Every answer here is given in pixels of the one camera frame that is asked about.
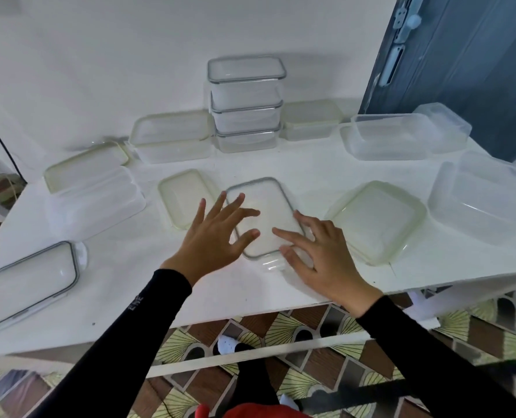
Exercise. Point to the large grey-rimmed clear lid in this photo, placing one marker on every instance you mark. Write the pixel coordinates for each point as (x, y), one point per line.
(247, 69)
(23, 287)
(266, 200)

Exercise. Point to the green-lidded container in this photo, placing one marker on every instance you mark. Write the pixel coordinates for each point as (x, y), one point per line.
(173, 155)

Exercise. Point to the person's right forearm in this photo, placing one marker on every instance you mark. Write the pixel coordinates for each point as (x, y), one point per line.
(436, 365)

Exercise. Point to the square green-rimmed clear lid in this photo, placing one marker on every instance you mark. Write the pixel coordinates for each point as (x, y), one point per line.
(377, 222)

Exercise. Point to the person's left forearm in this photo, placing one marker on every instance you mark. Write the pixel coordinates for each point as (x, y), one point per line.
(118, 343)

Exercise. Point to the person's left hand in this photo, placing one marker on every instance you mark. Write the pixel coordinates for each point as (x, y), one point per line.
(205, 252)

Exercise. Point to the small green-rimmed clear lid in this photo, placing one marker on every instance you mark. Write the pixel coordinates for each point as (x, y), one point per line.
(181, 195)

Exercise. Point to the large green-rimmed clear lid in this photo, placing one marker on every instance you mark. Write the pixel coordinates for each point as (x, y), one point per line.
(86, 167)

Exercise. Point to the white table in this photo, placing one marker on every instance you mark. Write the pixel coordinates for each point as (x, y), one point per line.
(123, 274)

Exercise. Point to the red garment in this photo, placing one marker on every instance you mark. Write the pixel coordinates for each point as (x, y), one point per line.
(258, 411)

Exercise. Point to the medium grey-rimmed clear lid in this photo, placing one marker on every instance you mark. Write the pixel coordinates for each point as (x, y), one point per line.
(247, 133)
(247, 108)

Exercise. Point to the large clear food container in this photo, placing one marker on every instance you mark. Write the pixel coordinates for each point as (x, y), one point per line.
(97, 206)

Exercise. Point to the black trousers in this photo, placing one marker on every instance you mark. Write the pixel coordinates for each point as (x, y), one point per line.
(255, 383)

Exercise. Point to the blue-grey door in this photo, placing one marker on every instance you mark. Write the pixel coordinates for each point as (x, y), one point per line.
(471, 73)

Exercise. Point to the person's right hand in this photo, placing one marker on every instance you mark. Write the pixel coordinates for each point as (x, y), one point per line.
(336, 274)

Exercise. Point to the small clear container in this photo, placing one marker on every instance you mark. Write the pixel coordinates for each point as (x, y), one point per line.
(310, 134)

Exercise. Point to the medium clear food container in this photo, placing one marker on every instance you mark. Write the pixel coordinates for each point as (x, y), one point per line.
(247, 121)
(275, 264)
(245, 144)
(247, 95)

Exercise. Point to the light blue door latch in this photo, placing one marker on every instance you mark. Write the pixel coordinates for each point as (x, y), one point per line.
(408, 19)

